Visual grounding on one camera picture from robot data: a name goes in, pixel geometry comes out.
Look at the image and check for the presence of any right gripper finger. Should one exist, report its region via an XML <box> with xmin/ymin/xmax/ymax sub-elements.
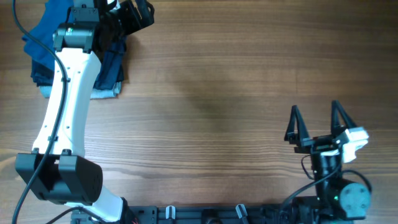
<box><xmin>331</xmin><ymin>100</ymin><xmax>358</xmax><ymax>136</ymax></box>
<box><xmin>284</xmin><ymin>105</ymin><xmax>310</xmax><ymax>142</ymax></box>

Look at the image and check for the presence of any blue polo shirt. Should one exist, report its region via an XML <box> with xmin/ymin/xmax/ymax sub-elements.
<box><xmin>22</xmin><ymin>0</ymin><xmax>73</xmax><ymax>70</ymax></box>

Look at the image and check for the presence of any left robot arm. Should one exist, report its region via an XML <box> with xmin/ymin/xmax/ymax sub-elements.
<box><xmin>16</xmin><ymin>0</ymin><xmax>155</xmax><ymax>223</ymax></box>

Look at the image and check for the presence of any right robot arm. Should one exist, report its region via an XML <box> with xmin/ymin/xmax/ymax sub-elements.
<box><xmin>277</xmin><ymin>100</ymin><xmax>373</xmax><ymax>223</ymax></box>

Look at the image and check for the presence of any navy blue folded garment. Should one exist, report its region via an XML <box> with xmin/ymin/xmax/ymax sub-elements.
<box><xmin>24</xmin><ymin>37</ymin><xmax>127</xmax><ymax>90</ymax></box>

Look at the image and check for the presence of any light grey folded garment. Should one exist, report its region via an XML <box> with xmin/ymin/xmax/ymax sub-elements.
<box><xmin>39</xmin><ymin>82</ymin><xmax>122</xmax><ymax>100</ymax></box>

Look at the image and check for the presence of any right black cable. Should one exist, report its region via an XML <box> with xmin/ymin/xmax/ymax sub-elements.
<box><xmin>278</xmin><ymin>154</ymin><xmax>373</xmax><ymax>224</ymax></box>

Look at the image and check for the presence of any black cable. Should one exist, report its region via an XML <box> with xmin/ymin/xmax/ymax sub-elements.
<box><xmin>11</xmin><ymin>0</ymin><xmax>103</xmax><ymax>224</ymax></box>
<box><xmin>278</xmin><ymin>154</ymin><xmax>373</xmax><ymax>224</ymax></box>

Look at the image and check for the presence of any left black cable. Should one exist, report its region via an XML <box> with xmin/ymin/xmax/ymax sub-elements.
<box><xmin>11</xmin><ymin>0</ymin><xmax>103</xmax><ymax>224</ymax></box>

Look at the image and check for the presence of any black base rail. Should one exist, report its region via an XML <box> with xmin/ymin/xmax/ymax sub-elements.
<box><xmin>70</xmin><ymin>202</ymin><xmax>348</xmax><ymax>224</ymax></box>

